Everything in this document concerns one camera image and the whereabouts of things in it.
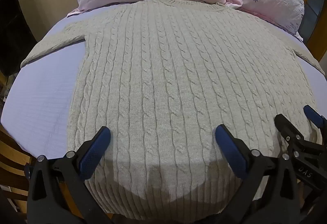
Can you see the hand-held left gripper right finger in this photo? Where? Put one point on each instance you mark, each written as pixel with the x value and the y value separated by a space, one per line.
pixel 231 153

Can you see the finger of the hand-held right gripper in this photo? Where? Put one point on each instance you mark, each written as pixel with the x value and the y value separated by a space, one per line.
pixel 287 128
pixel 313 114

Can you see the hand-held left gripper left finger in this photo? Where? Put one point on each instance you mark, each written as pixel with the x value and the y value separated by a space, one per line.
pixel 93 153

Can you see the wooden headboard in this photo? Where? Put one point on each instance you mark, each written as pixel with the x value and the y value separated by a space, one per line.
pixel 315 42

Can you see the lavender bed sheet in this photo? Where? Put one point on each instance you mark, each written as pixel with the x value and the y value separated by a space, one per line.
pixel 43 101

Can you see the wooden bed frame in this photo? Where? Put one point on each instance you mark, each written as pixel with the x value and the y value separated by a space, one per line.
pixel 15 162

